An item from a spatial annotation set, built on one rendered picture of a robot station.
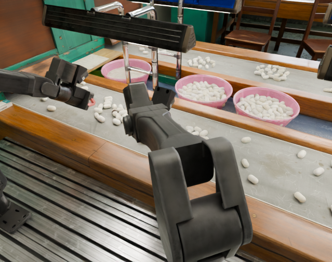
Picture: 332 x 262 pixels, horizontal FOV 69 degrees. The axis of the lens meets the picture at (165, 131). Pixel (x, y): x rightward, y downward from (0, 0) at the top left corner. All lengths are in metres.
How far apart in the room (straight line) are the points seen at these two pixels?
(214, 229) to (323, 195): 0.60
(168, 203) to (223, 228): 0.06
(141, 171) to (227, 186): 0.49
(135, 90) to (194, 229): 0.35
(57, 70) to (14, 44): 0.50
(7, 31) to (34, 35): 0.12
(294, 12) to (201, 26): 1.12
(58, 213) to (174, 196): 0.60
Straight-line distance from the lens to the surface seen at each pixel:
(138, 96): 0.52
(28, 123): 1.04
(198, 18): 3.60
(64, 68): 0.82
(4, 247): 0.83
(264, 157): 0.87
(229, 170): 0.27
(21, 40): 1.30
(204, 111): 0.98
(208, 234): 0.27
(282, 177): 0.83
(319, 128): 1.22
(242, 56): 1.58
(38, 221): 0.83
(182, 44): 0.76
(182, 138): 0.29
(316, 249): 0.69
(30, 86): 0.75
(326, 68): 0.70
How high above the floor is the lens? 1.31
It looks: 39 degrees down
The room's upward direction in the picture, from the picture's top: straight up
